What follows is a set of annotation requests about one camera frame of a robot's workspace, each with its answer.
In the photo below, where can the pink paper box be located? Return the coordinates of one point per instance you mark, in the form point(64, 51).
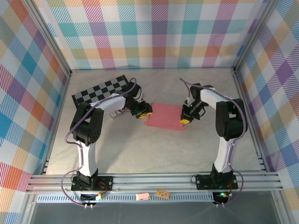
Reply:
point(165, 115)

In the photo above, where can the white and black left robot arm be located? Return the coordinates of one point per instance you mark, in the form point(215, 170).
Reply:
point(87, 126)

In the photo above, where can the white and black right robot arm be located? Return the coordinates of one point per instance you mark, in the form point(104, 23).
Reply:
point(230, 121)

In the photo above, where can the small patterned card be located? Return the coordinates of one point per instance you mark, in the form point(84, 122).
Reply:
point(115, 115)

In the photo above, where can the black and white chessboard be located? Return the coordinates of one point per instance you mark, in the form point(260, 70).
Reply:
point(102, 89)

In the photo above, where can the small wooden tag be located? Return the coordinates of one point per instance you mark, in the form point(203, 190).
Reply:
point(162, 194)

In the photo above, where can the pink eraser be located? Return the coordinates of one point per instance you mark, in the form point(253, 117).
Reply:
point(142, 196)

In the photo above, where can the black controller board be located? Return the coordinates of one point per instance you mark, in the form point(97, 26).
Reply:
point(222, 198)
point(90, 198)

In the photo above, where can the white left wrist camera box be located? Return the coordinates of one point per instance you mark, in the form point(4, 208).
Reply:
point(143, 100)

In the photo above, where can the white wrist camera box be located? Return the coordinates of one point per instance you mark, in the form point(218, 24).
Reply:
point(143, 100)
point(187, 101)

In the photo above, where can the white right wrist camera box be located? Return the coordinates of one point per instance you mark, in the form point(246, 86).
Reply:
point(187, 101)

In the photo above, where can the aluminium wall rail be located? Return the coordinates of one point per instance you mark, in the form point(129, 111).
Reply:
point(151, 68)

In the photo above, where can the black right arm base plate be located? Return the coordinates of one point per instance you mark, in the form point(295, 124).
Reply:
point(205, 182)

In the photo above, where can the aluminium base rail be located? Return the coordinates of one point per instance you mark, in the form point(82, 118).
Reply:
point(151, 180)

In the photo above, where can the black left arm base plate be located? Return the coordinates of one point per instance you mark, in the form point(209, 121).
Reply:
point(105, 183)

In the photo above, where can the aluminium corner post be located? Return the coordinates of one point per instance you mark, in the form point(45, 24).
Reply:
point(257, 28)
point(47, 35)

